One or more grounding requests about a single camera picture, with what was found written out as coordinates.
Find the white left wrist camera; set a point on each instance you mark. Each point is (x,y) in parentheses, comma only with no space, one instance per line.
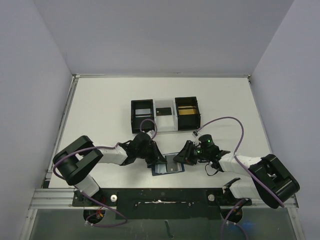
(152,133)

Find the black credit card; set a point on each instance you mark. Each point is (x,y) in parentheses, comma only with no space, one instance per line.
(164,111)

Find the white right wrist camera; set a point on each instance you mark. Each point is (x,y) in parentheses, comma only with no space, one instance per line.
(196,135)

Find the black bin with gold card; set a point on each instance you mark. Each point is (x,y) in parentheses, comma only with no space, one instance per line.
(188,122)

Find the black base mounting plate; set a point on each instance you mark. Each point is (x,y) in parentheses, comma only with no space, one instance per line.
(167,203)

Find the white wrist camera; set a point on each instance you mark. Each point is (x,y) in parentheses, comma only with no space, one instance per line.
(196,135)
(152,133)

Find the aluminium left side rail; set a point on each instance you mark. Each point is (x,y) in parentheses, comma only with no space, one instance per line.
(68,103)

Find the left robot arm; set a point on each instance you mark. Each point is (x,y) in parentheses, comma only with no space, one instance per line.
(75,162)

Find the white middle bin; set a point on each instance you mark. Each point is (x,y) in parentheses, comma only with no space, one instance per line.
(167,123)

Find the aluminium front rail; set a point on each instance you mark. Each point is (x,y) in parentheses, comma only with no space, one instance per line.
(62,198)

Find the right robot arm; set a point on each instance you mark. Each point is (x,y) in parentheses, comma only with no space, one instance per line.
(270,181)

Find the black bin with silver card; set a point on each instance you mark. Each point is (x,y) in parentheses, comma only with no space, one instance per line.
(136,120)

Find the silver credit card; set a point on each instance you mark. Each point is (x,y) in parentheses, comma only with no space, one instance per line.
(143,111)

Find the aluminium rail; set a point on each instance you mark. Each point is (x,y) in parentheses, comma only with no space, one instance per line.
(62,198)
(68,103)

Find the gold credit card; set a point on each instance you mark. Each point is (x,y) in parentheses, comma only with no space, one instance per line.
(187,110)

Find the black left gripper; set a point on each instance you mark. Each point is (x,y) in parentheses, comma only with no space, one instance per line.
(153,153)

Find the black card from holder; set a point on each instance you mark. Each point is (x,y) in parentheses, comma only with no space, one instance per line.
(172,166)

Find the blue leather card holder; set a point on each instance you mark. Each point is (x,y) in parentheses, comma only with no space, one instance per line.
(161,169)

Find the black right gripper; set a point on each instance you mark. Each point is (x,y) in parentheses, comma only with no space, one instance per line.
(189,152)

